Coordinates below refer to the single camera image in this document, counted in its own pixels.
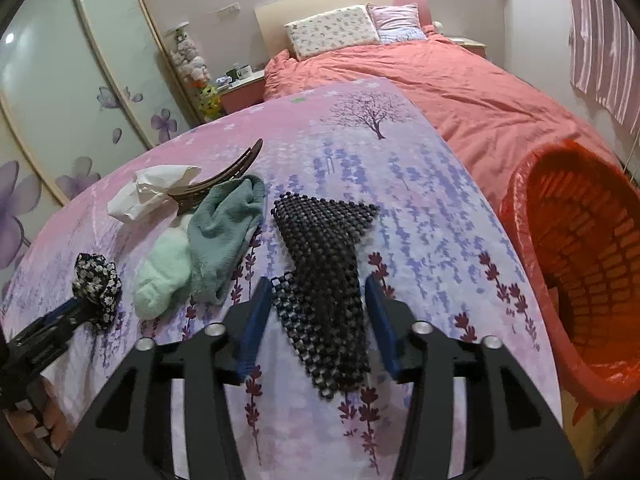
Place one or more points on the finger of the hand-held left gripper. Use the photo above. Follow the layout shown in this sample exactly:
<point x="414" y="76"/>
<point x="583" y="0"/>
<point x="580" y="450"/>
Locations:
<point x="57" y="316"/>

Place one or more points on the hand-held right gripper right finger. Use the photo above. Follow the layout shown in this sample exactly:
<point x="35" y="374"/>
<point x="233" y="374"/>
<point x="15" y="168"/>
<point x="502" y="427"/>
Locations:
<point x="382" y="330"/>

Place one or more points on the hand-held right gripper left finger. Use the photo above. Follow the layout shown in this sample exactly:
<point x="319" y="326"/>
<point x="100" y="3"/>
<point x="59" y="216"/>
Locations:
<point x="252" y="330"/>

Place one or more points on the black white floral scrunchie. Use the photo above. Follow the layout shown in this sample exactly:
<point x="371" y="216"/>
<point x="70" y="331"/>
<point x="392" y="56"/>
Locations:
<point x="97" y="280"/>

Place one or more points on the black white checked cloth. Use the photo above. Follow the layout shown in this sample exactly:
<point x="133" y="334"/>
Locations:
<point x="320" y="270"/>

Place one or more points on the orange plastic lattice basket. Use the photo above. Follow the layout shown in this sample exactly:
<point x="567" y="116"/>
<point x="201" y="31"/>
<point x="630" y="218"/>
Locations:
<point x="590" y="240"/>

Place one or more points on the teal sock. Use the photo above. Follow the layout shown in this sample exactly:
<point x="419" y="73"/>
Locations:
<point x="225" y="230"/>

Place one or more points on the mint green fluffy sock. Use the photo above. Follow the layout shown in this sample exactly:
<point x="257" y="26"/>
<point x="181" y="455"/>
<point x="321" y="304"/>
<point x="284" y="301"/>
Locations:
<point x="162" y="275"/>

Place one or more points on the pink purple floral tablecloth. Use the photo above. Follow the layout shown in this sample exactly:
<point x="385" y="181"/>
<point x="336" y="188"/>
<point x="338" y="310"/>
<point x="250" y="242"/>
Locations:
<point x="425" y="220"/>

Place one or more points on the white tissue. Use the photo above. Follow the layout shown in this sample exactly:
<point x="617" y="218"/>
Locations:
<point x="145" y="190"/>

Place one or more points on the brown hair claw clip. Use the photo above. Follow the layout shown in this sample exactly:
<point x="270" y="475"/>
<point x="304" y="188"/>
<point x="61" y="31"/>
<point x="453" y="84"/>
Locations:
<point x="222" y="177"/>

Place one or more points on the pink nightstand with mugs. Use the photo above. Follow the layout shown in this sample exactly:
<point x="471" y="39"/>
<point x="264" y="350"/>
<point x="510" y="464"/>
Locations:
<point x="240" y="97"/>

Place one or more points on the green plush toy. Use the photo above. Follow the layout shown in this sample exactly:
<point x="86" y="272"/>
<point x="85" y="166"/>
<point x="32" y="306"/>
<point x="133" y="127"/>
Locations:
<point x="210" y="100"/>

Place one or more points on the wardrobe with flower sliding doors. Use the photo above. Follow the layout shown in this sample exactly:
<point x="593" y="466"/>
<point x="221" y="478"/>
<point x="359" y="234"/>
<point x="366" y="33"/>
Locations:
<point x="75" y="60"/>

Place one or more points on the salmon pink duvet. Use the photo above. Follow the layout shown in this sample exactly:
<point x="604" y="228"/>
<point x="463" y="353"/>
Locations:
<point x="475" y="90"/>

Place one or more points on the white mug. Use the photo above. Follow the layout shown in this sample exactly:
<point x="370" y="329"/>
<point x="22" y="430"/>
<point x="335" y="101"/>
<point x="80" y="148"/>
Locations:
<point x="245" y="71"/>

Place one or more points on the white floral pillow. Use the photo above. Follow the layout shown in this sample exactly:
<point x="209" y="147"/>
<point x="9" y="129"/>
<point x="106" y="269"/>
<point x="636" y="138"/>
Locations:
<point x="332" y="32"/>

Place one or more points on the pink striped pillow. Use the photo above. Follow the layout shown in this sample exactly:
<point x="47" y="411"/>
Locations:
<point x="397" y="22"/>

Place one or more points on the white round lamp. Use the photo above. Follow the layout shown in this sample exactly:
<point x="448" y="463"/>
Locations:
<point x="438" y="26"/>

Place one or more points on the pink satin curtain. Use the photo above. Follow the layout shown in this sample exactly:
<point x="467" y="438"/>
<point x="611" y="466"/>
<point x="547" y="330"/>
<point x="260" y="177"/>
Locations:
<point x="600" y="50"/>

